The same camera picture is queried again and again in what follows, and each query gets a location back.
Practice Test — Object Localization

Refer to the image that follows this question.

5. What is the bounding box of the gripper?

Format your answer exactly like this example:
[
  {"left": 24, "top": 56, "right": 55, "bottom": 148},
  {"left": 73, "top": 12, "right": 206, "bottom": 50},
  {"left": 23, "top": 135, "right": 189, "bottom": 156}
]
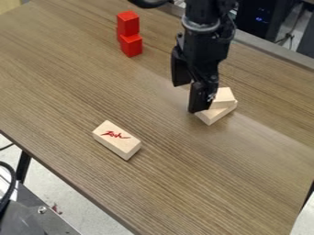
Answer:
[{"left": 169, "top": 18, "right": 237, "bottom": 115}]

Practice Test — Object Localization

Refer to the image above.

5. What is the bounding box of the plain wooden block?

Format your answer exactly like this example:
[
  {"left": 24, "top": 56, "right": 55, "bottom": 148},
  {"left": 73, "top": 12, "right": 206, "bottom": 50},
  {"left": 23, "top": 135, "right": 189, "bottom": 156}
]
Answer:
[
  {"left": 208, "top": 86, "right": 239, "bottom": 110},
  {"left": 194, "top": 100, "right": 240, "bottom": 127}
]

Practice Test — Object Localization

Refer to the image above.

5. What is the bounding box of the wooden block with red scribble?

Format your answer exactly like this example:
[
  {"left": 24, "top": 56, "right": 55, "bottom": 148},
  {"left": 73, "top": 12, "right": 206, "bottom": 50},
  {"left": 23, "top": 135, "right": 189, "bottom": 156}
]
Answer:
[{"left": 90, "top": 119, "right": 142, "bottom": 162}]

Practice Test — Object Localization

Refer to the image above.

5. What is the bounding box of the black computer case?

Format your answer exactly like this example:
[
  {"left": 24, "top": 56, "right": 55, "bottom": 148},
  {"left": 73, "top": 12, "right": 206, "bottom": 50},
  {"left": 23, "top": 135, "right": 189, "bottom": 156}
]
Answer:
[{"left": 235, "top": 0, "right": 302, "bottom": 40}]

